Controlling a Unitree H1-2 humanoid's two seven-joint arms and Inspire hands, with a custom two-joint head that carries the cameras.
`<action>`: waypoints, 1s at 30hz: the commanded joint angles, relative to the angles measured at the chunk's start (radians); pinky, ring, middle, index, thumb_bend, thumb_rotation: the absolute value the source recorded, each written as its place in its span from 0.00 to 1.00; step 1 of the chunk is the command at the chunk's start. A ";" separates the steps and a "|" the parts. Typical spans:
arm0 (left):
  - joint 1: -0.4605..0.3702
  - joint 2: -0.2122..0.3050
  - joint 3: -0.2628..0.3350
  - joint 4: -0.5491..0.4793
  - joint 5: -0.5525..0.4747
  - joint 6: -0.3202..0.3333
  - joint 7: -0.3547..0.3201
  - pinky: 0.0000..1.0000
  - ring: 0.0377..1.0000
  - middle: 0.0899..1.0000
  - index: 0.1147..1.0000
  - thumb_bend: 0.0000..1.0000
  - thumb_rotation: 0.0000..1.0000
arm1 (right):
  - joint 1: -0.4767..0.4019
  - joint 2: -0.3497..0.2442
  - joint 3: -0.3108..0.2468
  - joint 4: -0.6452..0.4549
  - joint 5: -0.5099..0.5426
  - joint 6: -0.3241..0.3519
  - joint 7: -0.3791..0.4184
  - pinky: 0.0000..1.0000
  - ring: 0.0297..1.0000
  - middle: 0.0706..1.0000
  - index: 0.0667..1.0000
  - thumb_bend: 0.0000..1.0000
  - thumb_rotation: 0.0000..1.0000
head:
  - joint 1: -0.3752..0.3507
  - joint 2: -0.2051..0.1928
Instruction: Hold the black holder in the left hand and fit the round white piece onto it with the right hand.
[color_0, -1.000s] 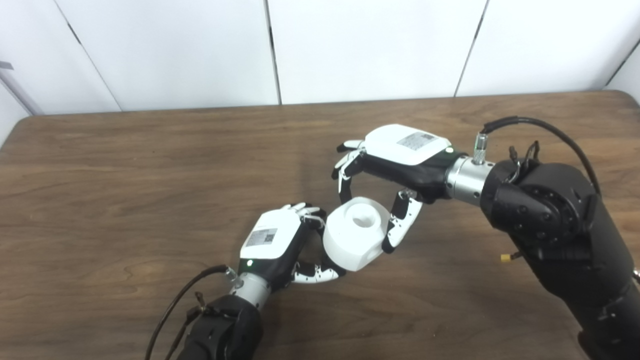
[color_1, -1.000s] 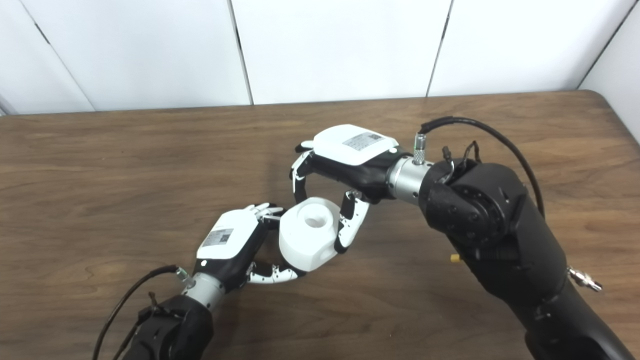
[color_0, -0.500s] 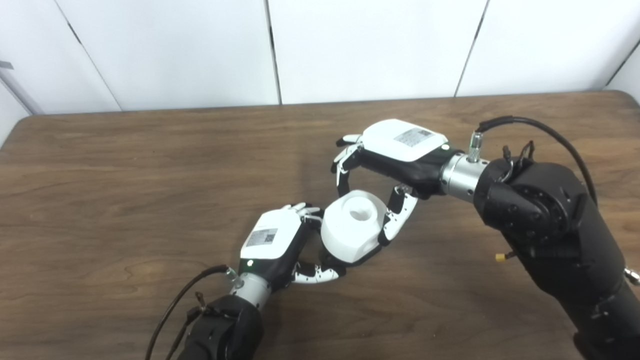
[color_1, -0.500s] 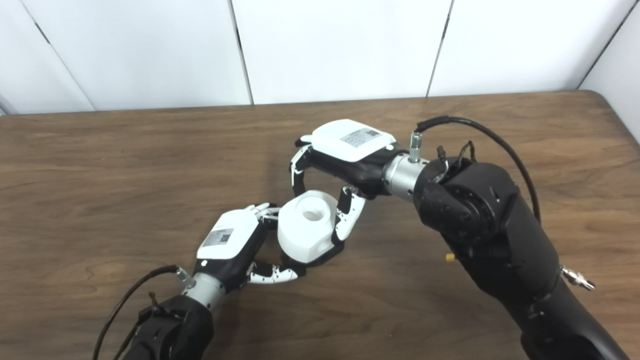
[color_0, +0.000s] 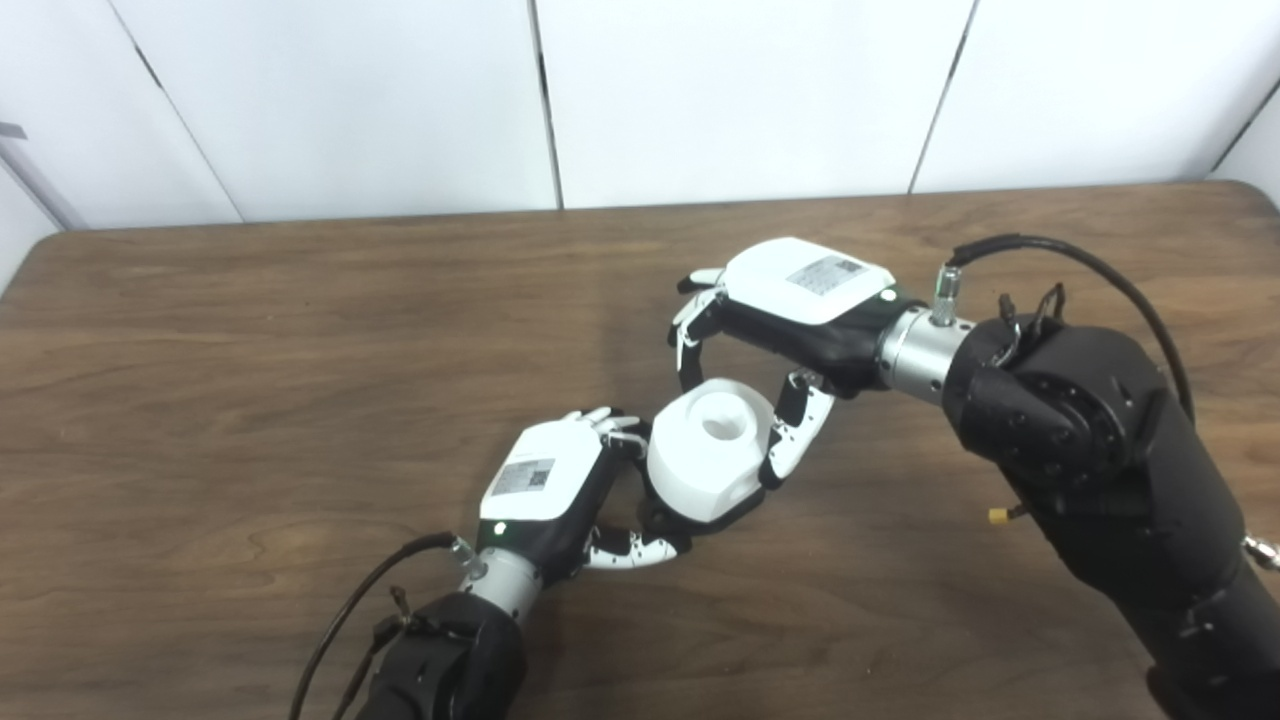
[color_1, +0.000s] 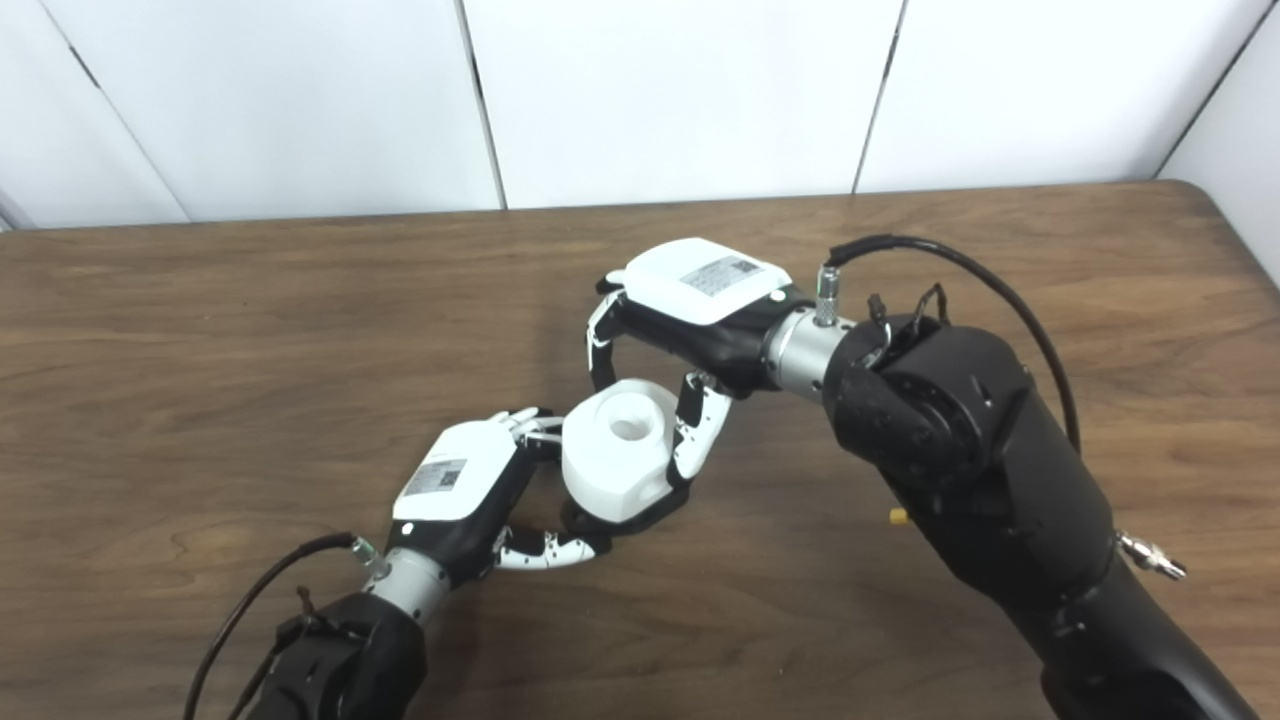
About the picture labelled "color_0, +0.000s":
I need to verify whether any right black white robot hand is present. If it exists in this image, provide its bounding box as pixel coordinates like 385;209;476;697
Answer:
668;237;901;491

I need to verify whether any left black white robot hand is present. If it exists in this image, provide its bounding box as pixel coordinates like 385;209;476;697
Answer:
478;407;693;586

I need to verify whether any black plastic holder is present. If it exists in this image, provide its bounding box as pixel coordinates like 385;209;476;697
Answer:
640;488;766;537

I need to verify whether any round white plastic piece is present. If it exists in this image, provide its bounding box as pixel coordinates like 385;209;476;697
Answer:
646;377;777;525

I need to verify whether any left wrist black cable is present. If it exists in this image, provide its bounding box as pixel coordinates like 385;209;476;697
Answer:
288;532;471;720

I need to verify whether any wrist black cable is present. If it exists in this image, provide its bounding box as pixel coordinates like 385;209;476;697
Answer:
288;532;471;720
945;234;1197;421

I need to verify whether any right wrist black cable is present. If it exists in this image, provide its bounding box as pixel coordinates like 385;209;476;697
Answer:
945;234;1197;421

